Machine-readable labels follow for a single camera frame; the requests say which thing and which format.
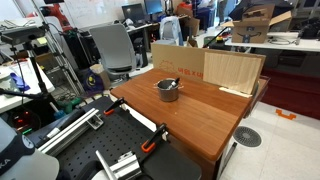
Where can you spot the black Expo marker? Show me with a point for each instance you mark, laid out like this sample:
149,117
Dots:
175,82

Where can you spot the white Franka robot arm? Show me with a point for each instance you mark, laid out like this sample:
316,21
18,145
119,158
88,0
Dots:
33,166

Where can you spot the red robot arm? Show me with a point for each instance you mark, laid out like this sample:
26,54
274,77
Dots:
56,11

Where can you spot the small steel pot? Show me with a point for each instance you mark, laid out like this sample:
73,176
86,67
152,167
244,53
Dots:
168,95

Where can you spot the grey metal desk leg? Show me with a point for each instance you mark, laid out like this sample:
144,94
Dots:
230,153

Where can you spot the brown cardboard panel red print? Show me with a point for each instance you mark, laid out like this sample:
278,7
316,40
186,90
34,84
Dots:
180,63

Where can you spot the orange black bar clamp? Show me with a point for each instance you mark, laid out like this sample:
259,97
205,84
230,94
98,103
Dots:
115,106
151,141

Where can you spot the beige paper bag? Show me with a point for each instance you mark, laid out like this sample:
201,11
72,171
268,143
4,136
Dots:
101,75

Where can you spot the pale blue office chair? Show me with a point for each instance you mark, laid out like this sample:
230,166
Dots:
170,30

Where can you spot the grey office chair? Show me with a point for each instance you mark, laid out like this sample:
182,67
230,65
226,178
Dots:
113,46

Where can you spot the blue printed shopping bag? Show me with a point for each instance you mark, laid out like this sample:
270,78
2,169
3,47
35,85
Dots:
90,81

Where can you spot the pale wooden board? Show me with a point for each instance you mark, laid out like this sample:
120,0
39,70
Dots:
230,71

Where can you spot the brown cardboard box stack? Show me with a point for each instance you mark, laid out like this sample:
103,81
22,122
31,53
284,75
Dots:
190,23

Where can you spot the yellow red emergency stop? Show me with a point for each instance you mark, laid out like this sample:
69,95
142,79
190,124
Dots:
219,38

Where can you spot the black computer monitor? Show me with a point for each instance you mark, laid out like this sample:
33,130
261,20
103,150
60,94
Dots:
153,6
133,12

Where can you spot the silver light stand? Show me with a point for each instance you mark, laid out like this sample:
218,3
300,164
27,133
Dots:
68,71

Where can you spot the round metal floor drain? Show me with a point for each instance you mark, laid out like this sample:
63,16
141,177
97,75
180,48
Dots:
247,136

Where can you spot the black ribbed bar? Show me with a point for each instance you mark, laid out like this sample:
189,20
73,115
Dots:
63,121

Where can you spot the open Amazon cardboard box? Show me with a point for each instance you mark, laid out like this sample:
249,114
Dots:
250,33

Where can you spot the white whiteboard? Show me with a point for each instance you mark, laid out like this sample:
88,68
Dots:
90,10

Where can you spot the white side table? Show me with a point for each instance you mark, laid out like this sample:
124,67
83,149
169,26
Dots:
26,76

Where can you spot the black box red lights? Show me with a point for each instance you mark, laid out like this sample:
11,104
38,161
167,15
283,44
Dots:
23,120

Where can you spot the long white table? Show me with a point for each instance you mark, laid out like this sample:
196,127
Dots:
293,45

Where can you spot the blue cloth item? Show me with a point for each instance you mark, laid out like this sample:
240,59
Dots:
18,81

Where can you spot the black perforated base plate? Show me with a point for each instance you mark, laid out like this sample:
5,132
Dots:
110,140

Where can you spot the aluminium extrusion rail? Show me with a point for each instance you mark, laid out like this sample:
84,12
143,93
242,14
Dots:
123,165
66,131

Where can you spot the black camera tripod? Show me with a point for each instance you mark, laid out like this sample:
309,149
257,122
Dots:
38,78

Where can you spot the black stereo camera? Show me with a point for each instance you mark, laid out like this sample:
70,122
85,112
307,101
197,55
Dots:
20,35

